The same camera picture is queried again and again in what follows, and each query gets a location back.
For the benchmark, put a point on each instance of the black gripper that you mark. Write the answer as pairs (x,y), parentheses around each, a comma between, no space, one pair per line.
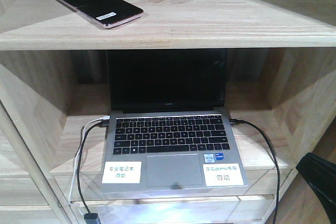
(320,176)

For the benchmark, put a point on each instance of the black smartphone with white label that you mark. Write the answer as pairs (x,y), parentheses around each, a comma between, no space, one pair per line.
(106,13)

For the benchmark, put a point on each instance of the wooden desk shelf unit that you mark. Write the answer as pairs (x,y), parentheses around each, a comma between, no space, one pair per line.
(43,105)

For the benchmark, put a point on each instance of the silver laptop computer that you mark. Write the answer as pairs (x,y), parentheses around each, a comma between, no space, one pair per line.
(169,128)

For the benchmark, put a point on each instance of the grey usb adapter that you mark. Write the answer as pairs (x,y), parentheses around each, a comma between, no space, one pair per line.
(92,218)

